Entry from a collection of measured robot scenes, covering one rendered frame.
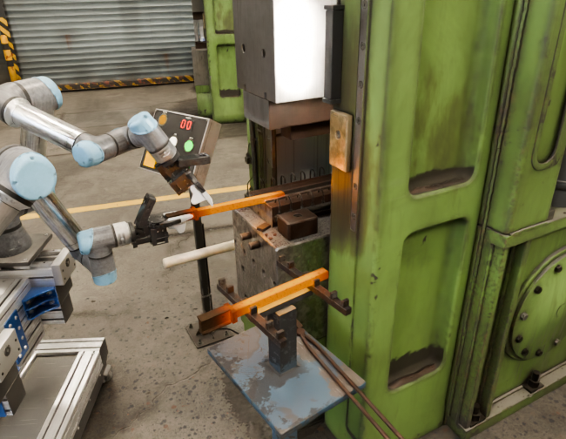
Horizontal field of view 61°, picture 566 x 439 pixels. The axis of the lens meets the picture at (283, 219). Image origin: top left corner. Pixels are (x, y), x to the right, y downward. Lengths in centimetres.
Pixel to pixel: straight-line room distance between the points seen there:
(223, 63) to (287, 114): 494
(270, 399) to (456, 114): 99
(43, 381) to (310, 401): 132
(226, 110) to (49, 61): 401
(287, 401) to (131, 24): 855
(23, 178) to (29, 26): 824
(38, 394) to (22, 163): 118
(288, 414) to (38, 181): 90
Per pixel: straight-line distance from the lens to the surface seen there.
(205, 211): 165
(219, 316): 125
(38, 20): 955
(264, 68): 156
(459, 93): 156
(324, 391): 142
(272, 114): 158
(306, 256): 166
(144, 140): 151
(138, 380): 253
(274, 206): 169
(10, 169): 141
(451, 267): 181
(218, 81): 652
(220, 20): 647
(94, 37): 950
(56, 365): 242
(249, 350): 155
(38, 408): 225
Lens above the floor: 170
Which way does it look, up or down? 26 degrees down
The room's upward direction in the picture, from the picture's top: 1 degrees counter-clockwise
